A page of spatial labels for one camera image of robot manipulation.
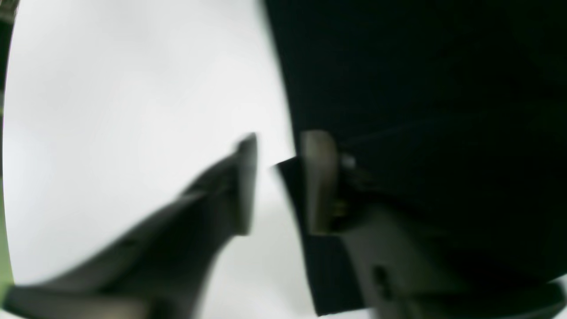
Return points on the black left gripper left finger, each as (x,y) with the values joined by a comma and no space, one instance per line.
(156,270)

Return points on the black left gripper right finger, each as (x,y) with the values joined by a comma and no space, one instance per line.
(401,274)

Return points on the black graphic T-shirt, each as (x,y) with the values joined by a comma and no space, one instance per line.
(455,109)

